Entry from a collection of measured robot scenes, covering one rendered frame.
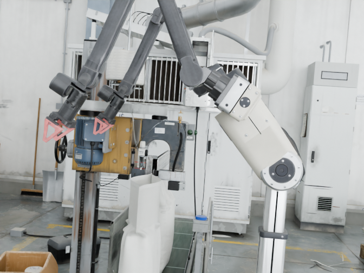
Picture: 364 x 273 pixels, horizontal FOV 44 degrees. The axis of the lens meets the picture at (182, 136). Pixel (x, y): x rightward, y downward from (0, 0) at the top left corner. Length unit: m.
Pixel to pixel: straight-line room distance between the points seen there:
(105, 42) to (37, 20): 5.60
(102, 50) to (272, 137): 0.67
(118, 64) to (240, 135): 0.91
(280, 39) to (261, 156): 3.97
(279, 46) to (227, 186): 1.75
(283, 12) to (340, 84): 1.20
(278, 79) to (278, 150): 3.85
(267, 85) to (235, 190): 1.31
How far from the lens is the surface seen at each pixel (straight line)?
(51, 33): 7.03
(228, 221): 5.32
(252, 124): 1.63
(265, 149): 1.68
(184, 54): 1.51
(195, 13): 5.07
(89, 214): 2.67
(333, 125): 6.04
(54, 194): 6.69
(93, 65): 1.56
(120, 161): 2.52
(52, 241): 4.23
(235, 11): 4.89
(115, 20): 1.57
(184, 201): 5.28
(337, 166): 6.08
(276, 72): 5.53
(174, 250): 3.41
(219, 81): 1.48
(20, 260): 3.78
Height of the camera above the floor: 1.39
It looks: 3 degrees down
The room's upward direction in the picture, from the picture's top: 4 degrees clockwise
